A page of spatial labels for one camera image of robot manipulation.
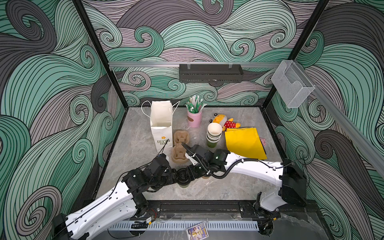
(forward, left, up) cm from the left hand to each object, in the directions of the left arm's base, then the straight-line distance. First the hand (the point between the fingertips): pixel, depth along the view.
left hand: (178, 177), depth 73 cm
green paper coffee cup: (-2, -3, -8) cm, 9 cm away
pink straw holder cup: (+40, -9, -3) cm, 41 cm away
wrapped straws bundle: (+47, -9, +5) cm, 48 cm away
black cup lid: (0, -3, +1) cm, 3 cm away
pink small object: (+26, -54, -7) cm, 60 cm away
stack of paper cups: (+22, -19, +6) cm, 30 cm away
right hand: (0, -5, 0) cm, 5 cm away
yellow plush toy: (+42, -29, -4) cm, 51 cm away
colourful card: (-21, -10, -8) cm, 25 cm away
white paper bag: (+37, +14, 0) cm, 40 cm away
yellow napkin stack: (+24, -41, -5) cm, 48 cm away
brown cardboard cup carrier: (+16, 0, -5) cm, 16 cm away
